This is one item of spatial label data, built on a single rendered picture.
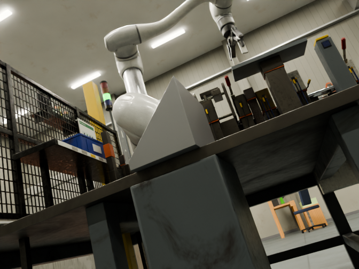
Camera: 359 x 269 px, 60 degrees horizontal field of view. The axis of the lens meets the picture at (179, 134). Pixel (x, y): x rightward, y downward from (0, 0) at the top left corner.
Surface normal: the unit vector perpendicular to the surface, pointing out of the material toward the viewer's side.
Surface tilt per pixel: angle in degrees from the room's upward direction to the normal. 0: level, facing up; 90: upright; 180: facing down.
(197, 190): 90
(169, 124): 90
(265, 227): 90
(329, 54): 90
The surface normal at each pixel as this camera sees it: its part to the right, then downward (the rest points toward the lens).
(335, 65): -0.25, -0.27
